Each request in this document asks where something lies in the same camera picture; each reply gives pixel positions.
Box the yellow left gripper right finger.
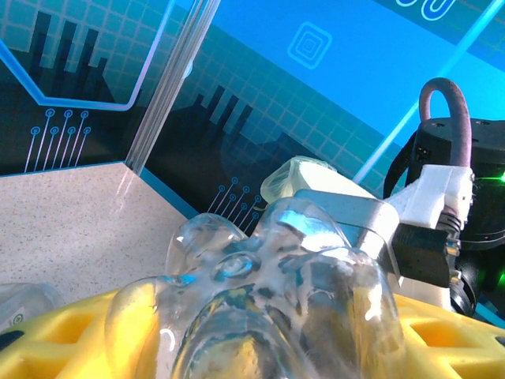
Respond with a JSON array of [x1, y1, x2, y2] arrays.
[[393, 295, 505, 379]]

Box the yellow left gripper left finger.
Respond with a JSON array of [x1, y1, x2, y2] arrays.
[[0, 287, 122, 379]]

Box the clear plastic bottle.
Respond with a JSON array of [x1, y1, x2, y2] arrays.
[[104, 197, 407, 379]]

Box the pale green plastic bin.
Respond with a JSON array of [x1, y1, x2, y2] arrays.
[[260, 156, 380, 208]]

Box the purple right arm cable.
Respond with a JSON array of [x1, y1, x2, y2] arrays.
[[418, 77, 473, 238]]

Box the aluminium frame post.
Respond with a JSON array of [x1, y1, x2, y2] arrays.
[[125, 0, 222, 177]]

